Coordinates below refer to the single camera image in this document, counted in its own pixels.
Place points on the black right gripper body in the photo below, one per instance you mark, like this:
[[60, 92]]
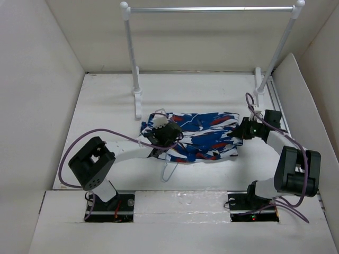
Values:
[[250, 128]]

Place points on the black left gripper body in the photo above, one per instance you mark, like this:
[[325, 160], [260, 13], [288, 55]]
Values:
[[155, 130]]

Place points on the blue patterned trousers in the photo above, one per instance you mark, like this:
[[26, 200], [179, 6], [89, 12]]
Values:
[[205, 137]]

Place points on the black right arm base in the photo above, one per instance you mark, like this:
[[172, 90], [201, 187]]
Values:
[[245, 206]]

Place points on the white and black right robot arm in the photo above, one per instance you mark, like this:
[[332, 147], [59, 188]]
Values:
[[297, 173]]

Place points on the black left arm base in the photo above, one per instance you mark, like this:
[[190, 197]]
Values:
[[121, 211]]

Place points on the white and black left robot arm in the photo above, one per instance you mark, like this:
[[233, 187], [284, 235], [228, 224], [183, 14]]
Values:
[[93, 161]]

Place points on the white clothes rack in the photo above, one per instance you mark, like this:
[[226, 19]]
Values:
[[205, 39]]

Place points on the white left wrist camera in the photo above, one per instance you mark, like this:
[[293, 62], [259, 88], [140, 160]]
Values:
[[160, 118]]

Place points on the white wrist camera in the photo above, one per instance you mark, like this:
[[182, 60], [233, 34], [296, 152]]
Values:
[[160, 118], [255, 112]]

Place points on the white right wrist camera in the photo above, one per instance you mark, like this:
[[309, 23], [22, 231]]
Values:
[[255, 112]]

